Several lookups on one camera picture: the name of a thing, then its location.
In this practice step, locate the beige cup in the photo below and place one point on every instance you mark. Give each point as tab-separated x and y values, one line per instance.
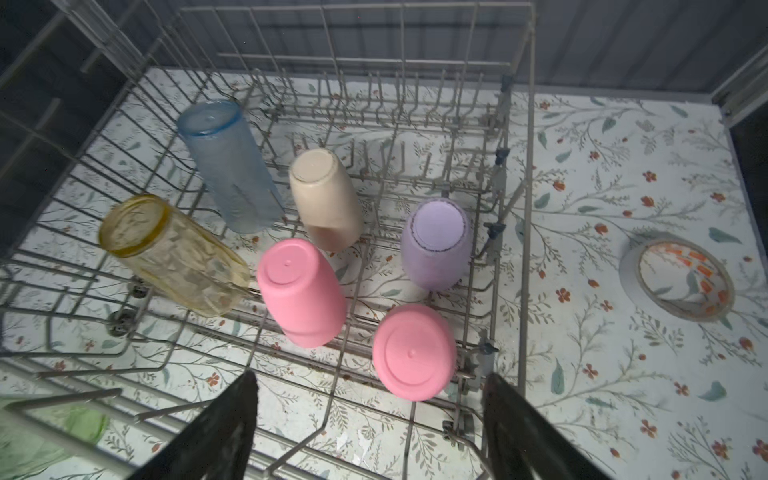
326	200

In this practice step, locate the purple cup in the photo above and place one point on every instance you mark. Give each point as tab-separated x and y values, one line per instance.
436	244

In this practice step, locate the pink cup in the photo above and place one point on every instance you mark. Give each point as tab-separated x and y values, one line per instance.
414	352
301	292

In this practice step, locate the yellow transparent cup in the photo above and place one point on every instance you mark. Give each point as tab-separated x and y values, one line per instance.
174	254

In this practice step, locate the grey wire dish rack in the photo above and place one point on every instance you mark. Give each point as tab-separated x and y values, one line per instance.
99	370

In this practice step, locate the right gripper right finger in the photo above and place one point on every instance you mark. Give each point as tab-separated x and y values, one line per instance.
522	444

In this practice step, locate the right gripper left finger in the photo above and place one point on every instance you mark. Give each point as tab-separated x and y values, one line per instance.
217	444

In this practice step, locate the blue textured cup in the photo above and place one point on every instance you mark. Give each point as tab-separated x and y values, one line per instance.
231	165

